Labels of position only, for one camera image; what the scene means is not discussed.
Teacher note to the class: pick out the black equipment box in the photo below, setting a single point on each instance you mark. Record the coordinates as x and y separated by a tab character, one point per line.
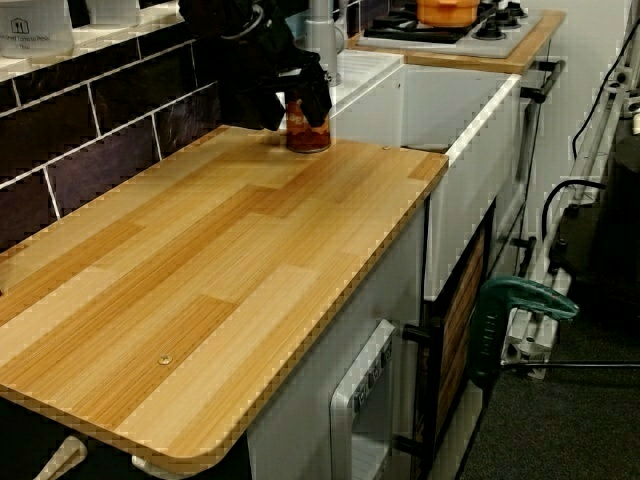
610	210

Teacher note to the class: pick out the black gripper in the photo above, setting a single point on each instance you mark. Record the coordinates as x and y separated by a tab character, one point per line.
260	65

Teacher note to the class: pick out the silver aluminium frame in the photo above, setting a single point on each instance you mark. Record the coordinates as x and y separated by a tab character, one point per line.
530	340

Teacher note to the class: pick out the curved toy faucet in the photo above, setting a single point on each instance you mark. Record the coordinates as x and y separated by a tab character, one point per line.
320	30

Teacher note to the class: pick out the grey toy stove top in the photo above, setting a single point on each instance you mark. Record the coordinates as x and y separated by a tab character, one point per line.
500	45

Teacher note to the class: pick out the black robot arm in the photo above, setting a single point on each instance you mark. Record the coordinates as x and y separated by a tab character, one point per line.
210	12

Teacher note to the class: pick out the dark tiled backsplash shelf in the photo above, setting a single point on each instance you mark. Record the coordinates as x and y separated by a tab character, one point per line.
115	100

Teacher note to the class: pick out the white lidded plastic jar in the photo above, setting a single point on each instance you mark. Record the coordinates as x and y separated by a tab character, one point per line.
35	30

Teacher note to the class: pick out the wooden stove counter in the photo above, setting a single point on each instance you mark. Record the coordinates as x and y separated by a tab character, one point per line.
530	57

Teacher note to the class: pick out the grey toy dishwasher door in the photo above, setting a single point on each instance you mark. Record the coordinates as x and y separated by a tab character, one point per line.
360	400

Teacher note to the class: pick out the wood panel cabinet door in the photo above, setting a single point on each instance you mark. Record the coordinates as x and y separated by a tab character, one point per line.
460	320

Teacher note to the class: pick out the black stove knob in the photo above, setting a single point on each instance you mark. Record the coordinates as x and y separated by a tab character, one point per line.
491	31
512	9

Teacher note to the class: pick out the red-filled glass jar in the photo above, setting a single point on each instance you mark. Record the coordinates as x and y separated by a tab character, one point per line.
305	137

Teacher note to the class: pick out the orange toy pot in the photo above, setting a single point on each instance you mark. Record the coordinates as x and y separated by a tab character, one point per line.
445	12

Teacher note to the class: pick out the white toy kitchen cabinet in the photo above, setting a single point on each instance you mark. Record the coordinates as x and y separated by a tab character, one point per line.
310	320

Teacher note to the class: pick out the white plastic hook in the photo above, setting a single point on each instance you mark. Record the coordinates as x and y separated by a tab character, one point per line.
62	457
142	462

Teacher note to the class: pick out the white toy sink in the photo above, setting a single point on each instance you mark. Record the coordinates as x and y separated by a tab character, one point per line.
450	110

